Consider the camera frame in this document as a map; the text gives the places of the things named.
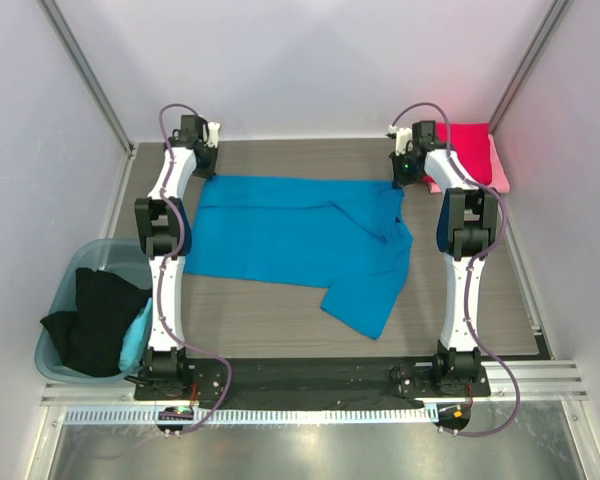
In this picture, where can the folded red t shirt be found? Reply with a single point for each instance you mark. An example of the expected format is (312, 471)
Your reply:
(472, 144)

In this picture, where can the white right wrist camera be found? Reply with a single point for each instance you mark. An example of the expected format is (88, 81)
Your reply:
(401, 136)

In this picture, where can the white slotted cable duct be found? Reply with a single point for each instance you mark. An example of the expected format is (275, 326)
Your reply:
(158, 415)

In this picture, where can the aluminium frame post left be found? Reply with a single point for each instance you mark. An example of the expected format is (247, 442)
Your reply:
(70, 43)

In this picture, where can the black t shirt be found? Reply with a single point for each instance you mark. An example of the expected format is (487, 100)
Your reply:
(89, 339)

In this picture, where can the aluminium frame post right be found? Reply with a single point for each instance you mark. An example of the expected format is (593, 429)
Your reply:
(541, 38)

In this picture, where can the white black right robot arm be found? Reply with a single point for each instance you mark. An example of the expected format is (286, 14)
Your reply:
(466, 228)

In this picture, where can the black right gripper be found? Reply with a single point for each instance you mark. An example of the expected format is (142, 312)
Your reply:
(402, 176)

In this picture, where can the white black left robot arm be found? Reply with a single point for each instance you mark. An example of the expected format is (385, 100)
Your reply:
(165, 238)

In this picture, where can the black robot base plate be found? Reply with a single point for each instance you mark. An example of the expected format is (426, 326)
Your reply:
(317, 383)

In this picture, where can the aluminium frame post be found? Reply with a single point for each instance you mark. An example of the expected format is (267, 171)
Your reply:
(541, 38)
(70, 43)

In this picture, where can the folded pink t shirt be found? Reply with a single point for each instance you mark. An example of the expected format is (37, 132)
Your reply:
(500, 170)

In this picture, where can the light blue t shirt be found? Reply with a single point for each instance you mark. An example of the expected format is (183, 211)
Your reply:
(133, 343)

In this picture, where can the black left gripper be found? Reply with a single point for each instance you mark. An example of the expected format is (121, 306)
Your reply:
(210, 171)

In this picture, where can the teal plastic bin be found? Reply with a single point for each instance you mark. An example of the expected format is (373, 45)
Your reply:
(119, 256)

